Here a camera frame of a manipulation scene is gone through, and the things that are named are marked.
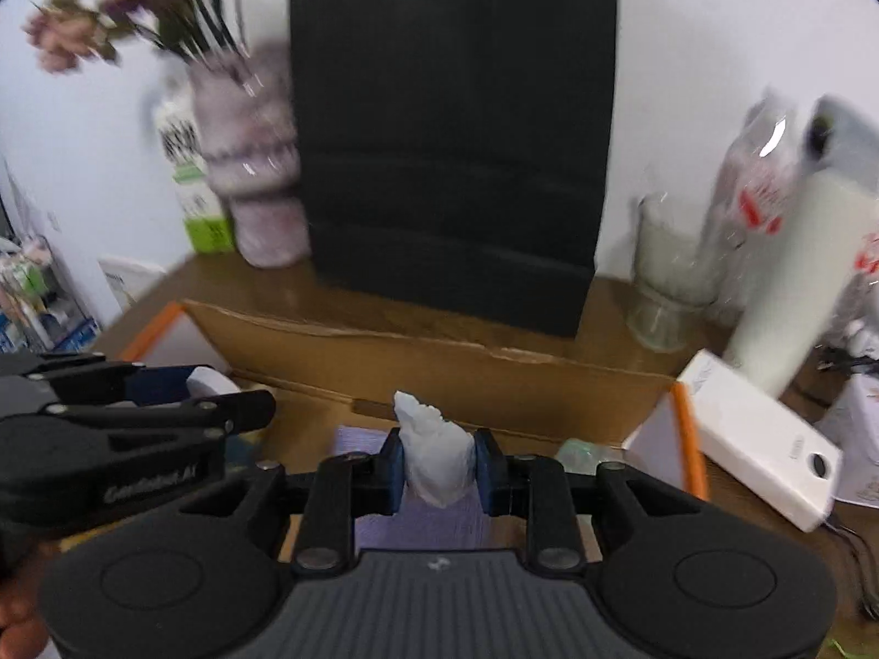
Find cluttered storage shelf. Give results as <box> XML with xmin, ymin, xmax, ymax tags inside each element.
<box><xmin>0</xmin><ymin>158</ymin><xmax>98</xmax><ymax>359</ymax></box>

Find white tissue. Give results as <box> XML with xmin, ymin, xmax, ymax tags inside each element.
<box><xmin>393</xmin><ymin>390</ymin><xmax>476</xmax><ymax>509</ymax></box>

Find pale green plastic wrapper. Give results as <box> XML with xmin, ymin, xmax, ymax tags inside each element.
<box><xmin>555</xmin><ymin>438</ymin><xmax>622</xmax><ymax>476</ymax></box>

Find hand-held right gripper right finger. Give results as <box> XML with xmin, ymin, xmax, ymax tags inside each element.
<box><xmin>474</xmin><ymin>427</ymin><xmax>702</xmax><ymax>576</ymax></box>

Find wooden desktop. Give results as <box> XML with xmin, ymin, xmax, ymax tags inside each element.
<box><xmin>89</xmin><ymin>253</ymin><xmax>879</xmax><ymax>659</ymax></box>

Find small white object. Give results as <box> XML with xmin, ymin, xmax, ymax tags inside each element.
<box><xmin>187</xmin><ymin>366</ymin><xmax>243</xmax><ymax>400</ymax></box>

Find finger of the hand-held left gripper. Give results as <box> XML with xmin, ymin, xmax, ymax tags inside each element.
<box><xmin>44</xmin><ymin>389</ymin><xmax>277</xmax><ymax>440</ymax></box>
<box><xmin>27</xmin><ymin>355</ymin><xmax>202</xmax><ymax>409</ymax></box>

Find clear plastic water bottle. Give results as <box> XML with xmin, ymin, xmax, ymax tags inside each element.
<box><xmin>706</xmin><ymin>85</ymin><xmax>820</xmax><ymax>331</ymax></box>

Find white bottle in box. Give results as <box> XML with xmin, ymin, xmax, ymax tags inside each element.
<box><xmin>676</xmin><ymin>349</ymin><xmax>845</xmax><ymax>534</ymax></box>

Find white thermos bottle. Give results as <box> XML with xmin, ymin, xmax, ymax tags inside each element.
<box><xmin>726</xmin><ymin>92</ymin><xmax>879</xmax><ymax>400</ymax></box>

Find white flat carton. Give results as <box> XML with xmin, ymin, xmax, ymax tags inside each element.
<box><xmin>98</xmin><ymin>256</ymin><xmax>170</xmax><ymax>315</ymax></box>

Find person's left hand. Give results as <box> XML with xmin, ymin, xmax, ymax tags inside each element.
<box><xmin>0</xmin><ymin>539</ymin><xmax>52</xmax><ymax>659</ymax></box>

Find clear glass cup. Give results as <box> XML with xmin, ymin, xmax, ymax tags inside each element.
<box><xmin>626</xmin><ymin>191</ymin><xmax>724</xmax><ymax>353</ymax></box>

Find green and white milk carton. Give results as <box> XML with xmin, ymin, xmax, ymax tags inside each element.
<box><xmin>152</xmin><ymin>75</ymin><xmax>238</xmax><ymax>255</ymax></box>

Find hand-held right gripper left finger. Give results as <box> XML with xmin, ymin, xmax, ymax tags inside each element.
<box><xmin>180</xmin><ymin>427</ymin><xmax>408</xmax><ymax>576</ymax></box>

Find dried pink flowers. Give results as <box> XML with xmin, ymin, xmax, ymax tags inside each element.
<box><xmin>20</xmin><ymin>0</ymin><xmax>249</xmax><ymax>78</ymax></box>

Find orange cardboard box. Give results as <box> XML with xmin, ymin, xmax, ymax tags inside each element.
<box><xmin>116</xmin><ymin>298</ymin><xmax>710</xmax><ymax>504</ymax></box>

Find lavender cloth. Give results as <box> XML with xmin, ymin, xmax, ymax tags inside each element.
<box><xmin>335</xmin><ymin>426</ymin><xmax>497</xmax><ymax>554</ymax></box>

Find purple stone vase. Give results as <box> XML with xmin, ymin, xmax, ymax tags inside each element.
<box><xmin>187</xmin><ymin>40</ymin><xmax>311</xmax><ymax>269</ymax></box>

